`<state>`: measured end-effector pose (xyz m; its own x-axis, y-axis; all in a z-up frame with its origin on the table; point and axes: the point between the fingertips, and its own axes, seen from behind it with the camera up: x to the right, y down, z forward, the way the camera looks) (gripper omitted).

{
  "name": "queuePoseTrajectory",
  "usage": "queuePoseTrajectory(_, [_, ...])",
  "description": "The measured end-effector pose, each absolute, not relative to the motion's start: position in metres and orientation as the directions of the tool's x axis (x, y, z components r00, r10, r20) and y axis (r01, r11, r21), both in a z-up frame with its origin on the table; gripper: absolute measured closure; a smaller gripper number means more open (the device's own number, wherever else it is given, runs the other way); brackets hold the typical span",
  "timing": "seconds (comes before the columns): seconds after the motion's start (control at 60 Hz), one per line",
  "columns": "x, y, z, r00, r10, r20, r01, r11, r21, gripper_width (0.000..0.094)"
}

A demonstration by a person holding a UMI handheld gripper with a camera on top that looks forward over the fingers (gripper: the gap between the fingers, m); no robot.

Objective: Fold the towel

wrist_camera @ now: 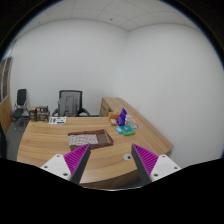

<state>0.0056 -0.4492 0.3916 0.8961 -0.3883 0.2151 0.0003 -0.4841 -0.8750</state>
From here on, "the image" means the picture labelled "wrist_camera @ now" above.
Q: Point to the white green paper sheet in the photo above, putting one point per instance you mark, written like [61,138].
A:
[57,120]

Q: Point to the brown wooden organiser box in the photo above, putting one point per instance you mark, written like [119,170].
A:
[39,113]

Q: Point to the clear plastic bag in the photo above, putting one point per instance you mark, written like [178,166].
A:
[130,121]

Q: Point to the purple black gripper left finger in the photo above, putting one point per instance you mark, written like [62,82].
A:
[69,166]

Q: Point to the grey mesh office chair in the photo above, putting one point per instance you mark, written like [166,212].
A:
[70,104]

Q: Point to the orange cardboard box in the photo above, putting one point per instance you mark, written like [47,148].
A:
[113,115]

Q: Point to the wooden side cabinet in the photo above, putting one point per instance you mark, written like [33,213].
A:
[109,104]

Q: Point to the blue packet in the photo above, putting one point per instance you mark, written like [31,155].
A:
[118,129]

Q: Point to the black visitor chair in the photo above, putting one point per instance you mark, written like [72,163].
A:
[20,108]

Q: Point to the wooden glass door cabinet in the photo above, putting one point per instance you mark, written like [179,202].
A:
[5,102]

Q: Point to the grey desk cable grommet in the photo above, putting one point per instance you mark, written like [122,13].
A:
[127,157]

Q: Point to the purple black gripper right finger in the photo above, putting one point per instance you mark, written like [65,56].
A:
[152,167]

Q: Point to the green packet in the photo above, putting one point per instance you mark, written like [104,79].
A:
[127,130]

